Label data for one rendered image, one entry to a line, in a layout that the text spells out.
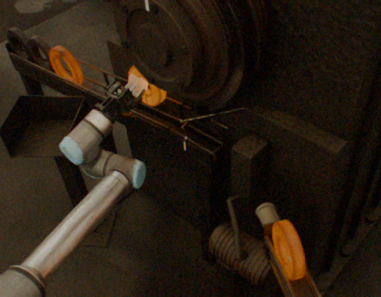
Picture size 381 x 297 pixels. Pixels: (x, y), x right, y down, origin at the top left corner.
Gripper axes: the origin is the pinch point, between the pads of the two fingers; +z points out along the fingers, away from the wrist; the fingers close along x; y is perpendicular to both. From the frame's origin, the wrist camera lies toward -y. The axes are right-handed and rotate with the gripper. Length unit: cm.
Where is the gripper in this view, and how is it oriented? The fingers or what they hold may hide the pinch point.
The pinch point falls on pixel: (145, 80)
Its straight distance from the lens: 157.3
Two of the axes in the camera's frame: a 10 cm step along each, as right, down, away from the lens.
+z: 6.2, -7.3, 2.8
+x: -7.4, -4.3, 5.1
